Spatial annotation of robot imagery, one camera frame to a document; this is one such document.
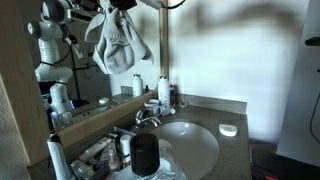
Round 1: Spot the small bottle with white cap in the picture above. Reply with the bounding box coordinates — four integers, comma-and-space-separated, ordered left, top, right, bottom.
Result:
119, 134, 132, 170

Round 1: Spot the white mug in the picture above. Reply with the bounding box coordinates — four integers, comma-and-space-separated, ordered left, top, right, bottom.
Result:
143, 99, 165, 119

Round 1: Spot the wood framed wall mirror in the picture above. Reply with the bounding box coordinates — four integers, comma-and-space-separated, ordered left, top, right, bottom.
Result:
0, 0, 170, 168

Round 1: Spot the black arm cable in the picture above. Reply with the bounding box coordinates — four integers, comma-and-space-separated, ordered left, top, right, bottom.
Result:
159, 0, 188, 10

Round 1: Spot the small glass bottle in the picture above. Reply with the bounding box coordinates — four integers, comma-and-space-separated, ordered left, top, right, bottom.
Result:
107, 145, 121, 174

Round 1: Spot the white rounded soap box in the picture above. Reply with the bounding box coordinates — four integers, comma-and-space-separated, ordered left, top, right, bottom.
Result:
218, 123, 239, 138

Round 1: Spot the black hanging cable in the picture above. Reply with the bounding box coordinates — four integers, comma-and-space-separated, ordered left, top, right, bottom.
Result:
309, 99, 320, 145

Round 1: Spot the chrome faucet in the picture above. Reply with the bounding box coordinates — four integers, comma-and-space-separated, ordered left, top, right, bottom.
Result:
129, 108, 163, 133

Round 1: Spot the silver cylindrical jar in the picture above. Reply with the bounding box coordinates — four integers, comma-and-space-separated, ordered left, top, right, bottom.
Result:
69, 160, 97, 180

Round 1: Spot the white oval sink basin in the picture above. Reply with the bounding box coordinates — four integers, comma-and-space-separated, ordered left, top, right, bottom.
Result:
147, 121, 221, 180

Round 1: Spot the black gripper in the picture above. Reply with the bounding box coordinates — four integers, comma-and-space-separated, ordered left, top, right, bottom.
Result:
109, 0, 138, 11

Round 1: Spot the white cream tube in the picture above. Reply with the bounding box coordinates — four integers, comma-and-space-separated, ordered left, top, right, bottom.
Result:
78, 136, 114, 164

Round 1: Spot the tall white bottle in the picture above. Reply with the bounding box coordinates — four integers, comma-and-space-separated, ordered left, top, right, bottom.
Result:
157, 75, 171, 117

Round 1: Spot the grey toiletry tray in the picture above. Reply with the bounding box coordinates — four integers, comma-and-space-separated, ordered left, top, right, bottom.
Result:
68, 125, 139, 180

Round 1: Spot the white spray bottle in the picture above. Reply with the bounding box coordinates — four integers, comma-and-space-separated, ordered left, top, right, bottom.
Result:
46, 133, 73, 180

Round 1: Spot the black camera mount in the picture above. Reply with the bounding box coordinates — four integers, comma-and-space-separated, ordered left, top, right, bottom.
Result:
304, 36, 320, 47

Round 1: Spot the red capped spray can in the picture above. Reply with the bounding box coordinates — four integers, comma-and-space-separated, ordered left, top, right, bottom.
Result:
169, 84, 178, 107

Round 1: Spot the clear mouthwash bottle black cap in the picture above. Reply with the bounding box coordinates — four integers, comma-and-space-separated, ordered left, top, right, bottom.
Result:
114, 132, 168, 180

